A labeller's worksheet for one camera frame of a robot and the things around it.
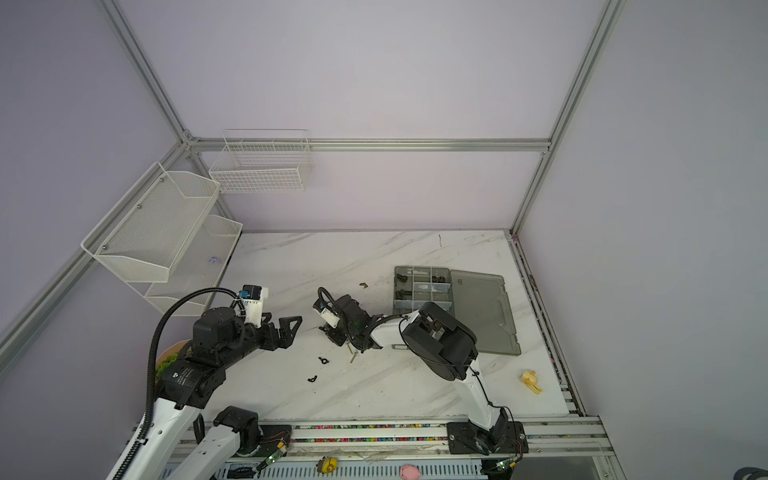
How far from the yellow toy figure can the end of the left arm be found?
0.64 meters

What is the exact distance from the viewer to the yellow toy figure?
815 mm

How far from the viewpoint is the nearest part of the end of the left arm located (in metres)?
0.64
